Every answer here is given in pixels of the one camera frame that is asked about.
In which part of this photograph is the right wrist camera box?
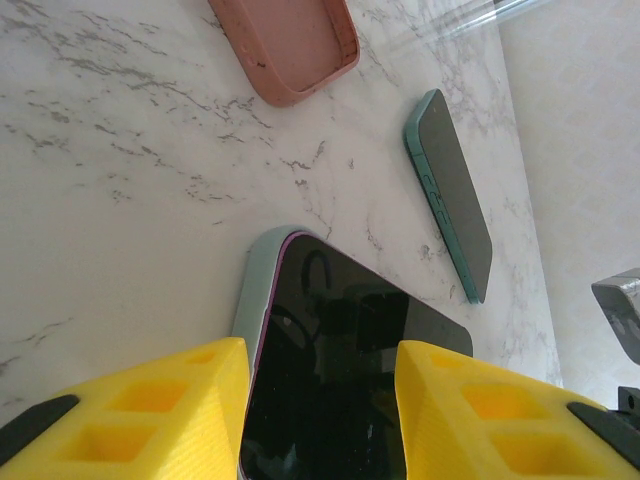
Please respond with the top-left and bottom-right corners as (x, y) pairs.
(590, 267), (640, 362)

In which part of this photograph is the pale blue-grey phone case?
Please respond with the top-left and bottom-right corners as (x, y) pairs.
(230, 224), (314, 371)

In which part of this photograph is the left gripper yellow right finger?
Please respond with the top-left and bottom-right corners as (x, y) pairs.
(394, 339), (640, 480)

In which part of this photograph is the teal-edged black smartphone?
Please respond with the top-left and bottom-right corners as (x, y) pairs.
(402, 88), (495, 305)

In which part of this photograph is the salmon pink phone case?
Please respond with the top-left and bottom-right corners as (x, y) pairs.
(207, 0), (361, 109)

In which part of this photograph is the pink-edged black smartphone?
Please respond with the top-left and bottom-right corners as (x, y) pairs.
(238, 234), (474, 480)

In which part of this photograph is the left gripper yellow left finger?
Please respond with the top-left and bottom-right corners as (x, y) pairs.
(0, 337), (250, 480)

